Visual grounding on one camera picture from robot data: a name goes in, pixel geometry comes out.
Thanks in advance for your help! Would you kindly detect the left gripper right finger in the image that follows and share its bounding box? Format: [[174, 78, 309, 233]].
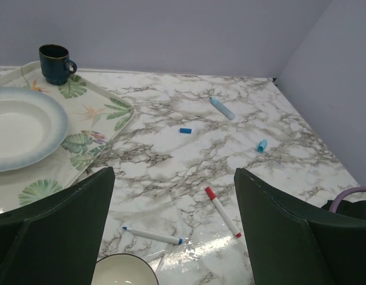
[[234, 168, 366, 284]]

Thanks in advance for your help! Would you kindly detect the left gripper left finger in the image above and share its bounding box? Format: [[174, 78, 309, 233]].
[[0, 167, 115, 284]]

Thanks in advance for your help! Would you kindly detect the white marker red tip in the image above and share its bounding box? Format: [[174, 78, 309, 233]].
[[205, 187, 242, 238]]

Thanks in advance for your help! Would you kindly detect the small blue pen cap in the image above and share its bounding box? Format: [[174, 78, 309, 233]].
[[179, 128, 192, 134]]

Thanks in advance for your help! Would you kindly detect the white dark-rimmed bowl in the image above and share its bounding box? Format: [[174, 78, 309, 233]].
[[91, 254, 159, 285]]

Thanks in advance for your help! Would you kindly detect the light blue marker cap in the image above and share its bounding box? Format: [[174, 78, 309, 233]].
[[257, 140, 267, 153]]

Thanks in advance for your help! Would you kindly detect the white marker blue tip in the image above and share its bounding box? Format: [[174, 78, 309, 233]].
[[122, 226, 183, 245]]

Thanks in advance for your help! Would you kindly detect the white blue-rimmed plate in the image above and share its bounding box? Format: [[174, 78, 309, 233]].
[[0, 87, 69, 172]]

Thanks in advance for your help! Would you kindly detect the floral serving tray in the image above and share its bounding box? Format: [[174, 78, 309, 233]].
[[0, 62, 134, 214]]

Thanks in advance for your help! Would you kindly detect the light blue marker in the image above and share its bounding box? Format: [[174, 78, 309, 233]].
[[209, 97, 235, 120]]

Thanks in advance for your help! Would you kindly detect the dark blue mug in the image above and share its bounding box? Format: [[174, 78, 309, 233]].
[[38, 44, 77, 86]]

